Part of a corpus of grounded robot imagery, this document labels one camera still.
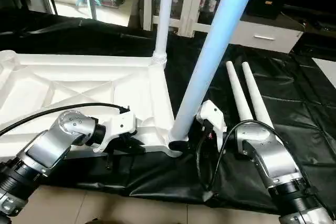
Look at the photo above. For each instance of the white plastic table leg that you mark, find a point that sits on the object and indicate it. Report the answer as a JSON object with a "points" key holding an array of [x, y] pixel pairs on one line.
{"points": [[257, 98], [164, 14], [239, 93], [215, 51]]}

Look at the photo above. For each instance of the white plastic table top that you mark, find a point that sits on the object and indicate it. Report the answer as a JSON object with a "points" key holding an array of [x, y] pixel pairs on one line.
{"points": [[79, 87]]}

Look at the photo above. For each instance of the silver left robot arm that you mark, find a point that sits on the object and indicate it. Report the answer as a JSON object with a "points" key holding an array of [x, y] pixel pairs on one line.
{"points": [[42, 153]]}

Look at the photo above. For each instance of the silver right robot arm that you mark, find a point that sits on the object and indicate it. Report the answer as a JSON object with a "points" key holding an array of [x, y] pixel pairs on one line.
{"points": [[278, 166]]}

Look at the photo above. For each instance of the black work mat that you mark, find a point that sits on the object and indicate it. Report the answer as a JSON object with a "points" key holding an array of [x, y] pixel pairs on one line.
{"points": [[168, 177]]}

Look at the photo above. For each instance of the white drawer unit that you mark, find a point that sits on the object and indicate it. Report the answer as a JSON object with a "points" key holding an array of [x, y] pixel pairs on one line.
{"points": [[268, 36]]}

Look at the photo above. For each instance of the white flat board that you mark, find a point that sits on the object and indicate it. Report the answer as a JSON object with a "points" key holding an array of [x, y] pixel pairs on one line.
{"points": [[326, 72]]}

